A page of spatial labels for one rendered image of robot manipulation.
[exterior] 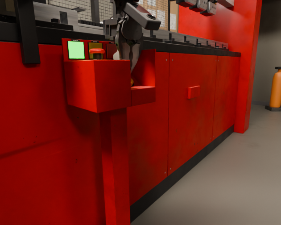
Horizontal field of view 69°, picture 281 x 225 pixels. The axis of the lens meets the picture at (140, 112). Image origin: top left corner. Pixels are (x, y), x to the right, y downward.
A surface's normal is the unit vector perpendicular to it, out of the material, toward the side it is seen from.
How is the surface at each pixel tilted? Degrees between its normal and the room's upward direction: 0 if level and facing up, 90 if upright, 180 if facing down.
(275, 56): 90
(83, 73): 90
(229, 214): 0
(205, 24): 90
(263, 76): 90
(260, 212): 0
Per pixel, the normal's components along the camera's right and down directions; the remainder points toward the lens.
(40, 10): 0.78, 0.13
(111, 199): -0.74, 0.17
